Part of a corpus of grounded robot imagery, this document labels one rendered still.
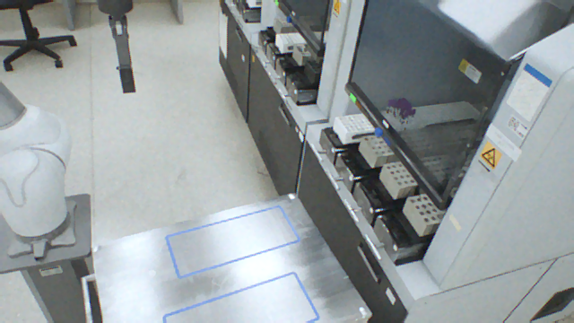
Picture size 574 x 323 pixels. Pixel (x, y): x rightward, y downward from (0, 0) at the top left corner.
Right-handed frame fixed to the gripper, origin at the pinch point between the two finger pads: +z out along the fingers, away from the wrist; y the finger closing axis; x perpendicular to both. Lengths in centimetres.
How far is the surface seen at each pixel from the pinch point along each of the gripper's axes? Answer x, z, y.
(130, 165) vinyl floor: -8, 120, -105
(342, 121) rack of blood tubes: 72, 34, -13
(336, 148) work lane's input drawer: 67, 40, -4
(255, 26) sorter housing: 71, 47, -124
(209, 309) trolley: 10, 38, 47
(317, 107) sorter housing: 75, 47, -40
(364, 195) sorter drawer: 66, 40, 20
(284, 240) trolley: 34, 38, 31
